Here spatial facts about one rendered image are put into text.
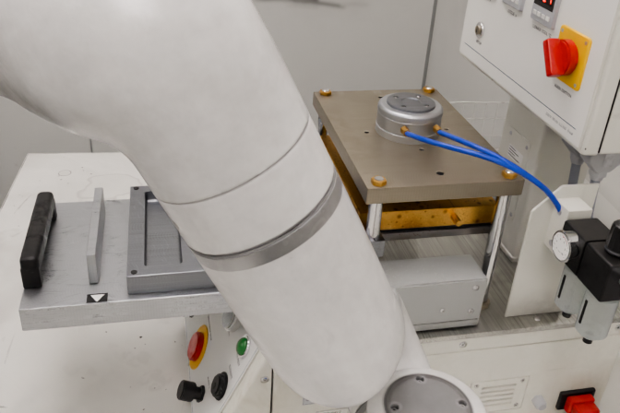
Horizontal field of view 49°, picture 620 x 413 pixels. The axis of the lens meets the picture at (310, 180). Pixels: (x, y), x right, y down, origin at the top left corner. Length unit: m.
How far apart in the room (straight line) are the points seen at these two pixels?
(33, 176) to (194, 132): 1.22
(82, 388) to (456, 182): 0.57
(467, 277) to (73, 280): 0.44
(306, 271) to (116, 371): 0.69
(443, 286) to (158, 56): 0.55
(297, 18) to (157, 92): 2.07
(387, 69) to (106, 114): 2.19
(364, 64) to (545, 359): 1.69
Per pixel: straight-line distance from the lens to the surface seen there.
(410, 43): 2.46
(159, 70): 0.29
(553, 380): 0.95
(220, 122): 0.30
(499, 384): 0.91
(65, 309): 0.79
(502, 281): 0.92
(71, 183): 1.46
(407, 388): 0.50
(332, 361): 0.39
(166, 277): 0.77
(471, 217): 0.81
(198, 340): 0.96
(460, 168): 0.77
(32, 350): 1.07
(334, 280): 0.36
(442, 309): 0.80
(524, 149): 0.91
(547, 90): 0.81
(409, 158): 0.78
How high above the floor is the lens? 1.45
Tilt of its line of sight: 29 degrees down
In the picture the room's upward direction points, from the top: 4 degrees clockwise
